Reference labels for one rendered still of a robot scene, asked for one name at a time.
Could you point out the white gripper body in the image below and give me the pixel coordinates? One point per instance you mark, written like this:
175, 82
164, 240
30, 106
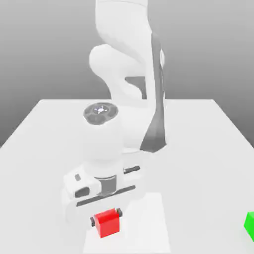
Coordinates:
83, 211

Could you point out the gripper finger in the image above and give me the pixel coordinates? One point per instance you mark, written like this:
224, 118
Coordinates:
92, 221
119, 212

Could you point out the small red cube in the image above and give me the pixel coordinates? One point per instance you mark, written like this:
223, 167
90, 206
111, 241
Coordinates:
108, 224

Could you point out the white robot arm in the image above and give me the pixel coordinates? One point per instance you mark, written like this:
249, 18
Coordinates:
127, 49

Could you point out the small green cube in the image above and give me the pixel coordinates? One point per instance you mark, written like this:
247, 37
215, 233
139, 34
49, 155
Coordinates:
250, 225

